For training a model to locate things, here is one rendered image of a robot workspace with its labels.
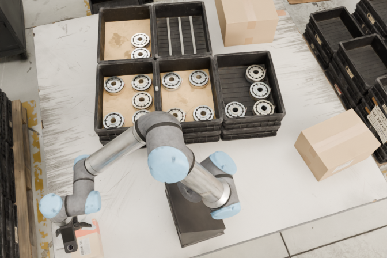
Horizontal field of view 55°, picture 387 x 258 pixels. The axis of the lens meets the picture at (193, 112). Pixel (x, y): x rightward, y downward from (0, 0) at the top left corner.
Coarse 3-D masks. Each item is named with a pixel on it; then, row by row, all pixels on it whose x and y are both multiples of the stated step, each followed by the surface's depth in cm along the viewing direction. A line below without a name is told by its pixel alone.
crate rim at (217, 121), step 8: (184, 56) 193; (192, 56) 193; (200, 56) 193; (208, 56) 193; (216, 80) 186; (216, 88) 185; (160, 96) 180; (160, 104) 178; (200, 120) 174; (208, 120) 174; (216, 120) 174
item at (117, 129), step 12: (132, 60) 192; (144, 60) 192; (96, 72) 188; (96, 84) 184; (156, 84) 184; (96, 96) 180; (156, 96) 181; (96, 108) 177; (156, 108) 179; (96, 120) 174; (96, 132) 172; (108, 132) 172
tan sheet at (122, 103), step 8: (104, 80) 198; (128, 80) 198; (152, 80) 198; (128, 88) 195; (152, 88) 195; (104, 96) 192; (112, 96) 192; (120, 96) 192; (128, 96) 192; (104, 104) 190; (112, 104) 190; (120, 104) 190; (128, 104) 190; (104, 112) 188; (120, 112) 187; (128, 112) 187; (128, 120) 185
